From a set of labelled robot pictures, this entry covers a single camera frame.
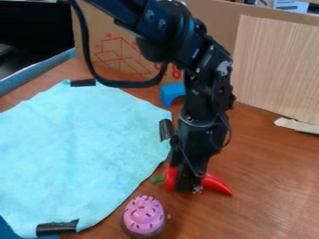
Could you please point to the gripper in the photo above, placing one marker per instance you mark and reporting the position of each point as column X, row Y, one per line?
column 199, row 140

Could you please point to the red toy pepper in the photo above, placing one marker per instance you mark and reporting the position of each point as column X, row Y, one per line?
column 218, row 185

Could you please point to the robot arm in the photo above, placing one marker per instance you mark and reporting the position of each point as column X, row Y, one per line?
column 174, row 28

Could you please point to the light blue cloth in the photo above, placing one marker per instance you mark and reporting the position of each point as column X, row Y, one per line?
column 70, row 146

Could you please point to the pink toy cupcake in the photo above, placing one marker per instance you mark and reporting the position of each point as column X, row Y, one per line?
column 143, row 216

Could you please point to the blue toy block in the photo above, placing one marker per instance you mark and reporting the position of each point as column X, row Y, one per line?
column 171, row 93

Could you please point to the white board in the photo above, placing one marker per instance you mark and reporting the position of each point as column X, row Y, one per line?
column 278, row 65

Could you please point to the cardboard box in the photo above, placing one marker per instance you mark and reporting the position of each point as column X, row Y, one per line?
column 116, row 46

